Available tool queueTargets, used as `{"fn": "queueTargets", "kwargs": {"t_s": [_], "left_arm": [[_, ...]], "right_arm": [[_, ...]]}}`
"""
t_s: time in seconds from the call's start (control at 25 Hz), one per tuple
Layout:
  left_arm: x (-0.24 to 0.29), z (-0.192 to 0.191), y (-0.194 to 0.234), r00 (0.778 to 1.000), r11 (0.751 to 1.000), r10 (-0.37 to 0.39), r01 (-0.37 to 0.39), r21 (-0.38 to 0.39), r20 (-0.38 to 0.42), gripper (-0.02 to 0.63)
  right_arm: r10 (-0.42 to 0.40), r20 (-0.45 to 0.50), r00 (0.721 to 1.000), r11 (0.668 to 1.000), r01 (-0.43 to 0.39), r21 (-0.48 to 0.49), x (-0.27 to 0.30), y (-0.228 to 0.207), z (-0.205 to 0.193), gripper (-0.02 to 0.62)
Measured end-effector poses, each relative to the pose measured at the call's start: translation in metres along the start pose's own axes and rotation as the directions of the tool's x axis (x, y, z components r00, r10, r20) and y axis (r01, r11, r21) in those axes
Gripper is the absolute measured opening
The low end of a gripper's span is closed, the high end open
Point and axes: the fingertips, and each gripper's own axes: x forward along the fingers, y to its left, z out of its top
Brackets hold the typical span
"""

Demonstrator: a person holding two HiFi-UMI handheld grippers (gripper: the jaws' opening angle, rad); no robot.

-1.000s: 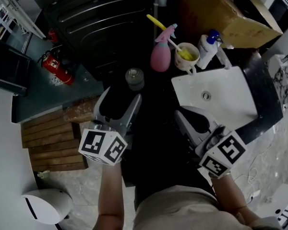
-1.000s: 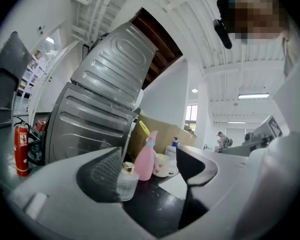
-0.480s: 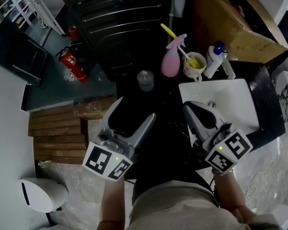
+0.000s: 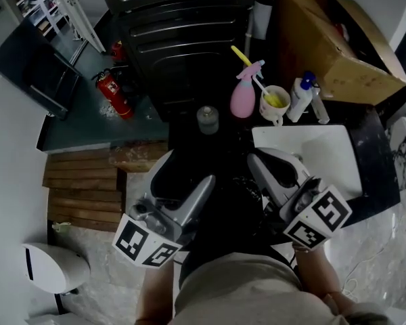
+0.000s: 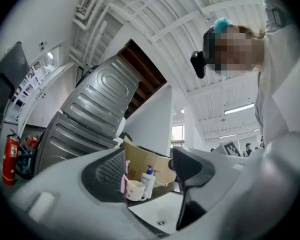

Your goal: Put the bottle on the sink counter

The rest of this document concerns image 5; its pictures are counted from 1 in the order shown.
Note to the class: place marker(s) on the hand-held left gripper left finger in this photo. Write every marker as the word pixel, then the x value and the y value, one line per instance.
pixel 65 199

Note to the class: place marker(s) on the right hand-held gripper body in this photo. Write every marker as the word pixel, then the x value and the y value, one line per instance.
pixel 231 149

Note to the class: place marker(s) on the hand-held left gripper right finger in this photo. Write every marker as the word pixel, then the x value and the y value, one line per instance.
pixel 235 189

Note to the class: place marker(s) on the pink spray bottle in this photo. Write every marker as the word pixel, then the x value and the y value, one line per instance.
pixel 123 184

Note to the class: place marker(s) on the white pump bottle blue top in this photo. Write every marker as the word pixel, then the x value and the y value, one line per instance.
pixel 148 184

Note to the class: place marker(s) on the white sink basin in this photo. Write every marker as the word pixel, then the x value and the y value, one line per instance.
pixel 152 211

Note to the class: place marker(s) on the long ceiling light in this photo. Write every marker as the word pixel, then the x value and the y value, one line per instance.
pixel 238 109

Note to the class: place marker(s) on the bright window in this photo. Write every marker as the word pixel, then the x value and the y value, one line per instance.
pixel 178 134

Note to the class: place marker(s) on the person's light shirt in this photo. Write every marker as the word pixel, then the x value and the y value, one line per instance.
pixel 282 84

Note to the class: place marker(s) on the brown cardboard box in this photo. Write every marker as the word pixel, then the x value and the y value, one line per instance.
pixel 145 159

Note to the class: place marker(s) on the person's head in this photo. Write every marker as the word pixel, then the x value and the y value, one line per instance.
pixel 235 51

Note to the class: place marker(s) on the white shelf unit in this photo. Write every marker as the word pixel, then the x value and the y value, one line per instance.
pixel 40 84

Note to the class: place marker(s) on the blue hair scrunchie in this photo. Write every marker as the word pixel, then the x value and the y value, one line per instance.
pixel 222 24

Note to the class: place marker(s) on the dark grey cabinet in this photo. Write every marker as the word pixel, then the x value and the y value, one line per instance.
pixel 7 74

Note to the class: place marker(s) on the black head-mounted camera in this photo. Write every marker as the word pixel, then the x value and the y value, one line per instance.
pixel 198 64

